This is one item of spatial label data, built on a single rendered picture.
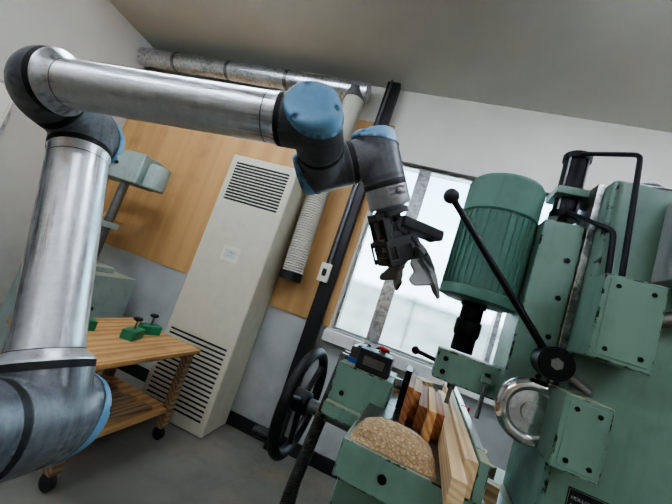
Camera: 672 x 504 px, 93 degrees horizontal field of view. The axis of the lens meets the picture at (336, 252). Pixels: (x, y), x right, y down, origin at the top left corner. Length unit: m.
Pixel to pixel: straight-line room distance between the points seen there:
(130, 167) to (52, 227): 1.91
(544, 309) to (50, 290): 0.96
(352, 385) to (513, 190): 0.58
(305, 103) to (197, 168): 2.48
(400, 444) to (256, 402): 1.96
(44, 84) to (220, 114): 0.33
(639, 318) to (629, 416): 0.19
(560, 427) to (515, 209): 0.43
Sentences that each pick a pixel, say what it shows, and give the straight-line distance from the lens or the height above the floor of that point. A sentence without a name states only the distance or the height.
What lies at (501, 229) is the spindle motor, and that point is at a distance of 0.81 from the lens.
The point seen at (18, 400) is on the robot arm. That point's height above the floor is 0.82.
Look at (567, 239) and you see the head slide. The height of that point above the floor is 1.38.
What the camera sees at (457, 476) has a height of 0.94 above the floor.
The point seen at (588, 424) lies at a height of 1.04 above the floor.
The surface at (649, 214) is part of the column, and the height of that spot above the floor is 1.46.
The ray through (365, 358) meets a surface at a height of 0.99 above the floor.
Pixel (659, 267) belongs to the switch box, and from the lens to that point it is 0.84.
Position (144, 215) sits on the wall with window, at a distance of 3.14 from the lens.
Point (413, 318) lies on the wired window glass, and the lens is 2.26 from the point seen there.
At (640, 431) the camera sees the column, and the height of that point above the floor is 1.05.
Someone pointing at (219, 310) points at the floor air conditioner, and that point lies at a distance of 2.22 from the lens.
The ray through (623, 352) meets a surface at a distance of 0.73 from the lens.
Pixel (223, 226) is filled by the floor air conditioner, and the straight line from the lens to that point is 2.31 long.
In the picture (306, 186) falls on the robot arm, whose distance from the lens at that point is 0.65.
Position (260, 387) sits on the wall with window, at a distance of 2.46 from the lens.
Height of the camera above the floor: 1.12
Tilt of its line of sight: 6 degrees up
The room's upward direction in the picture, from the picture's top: 19 degrees clockwise
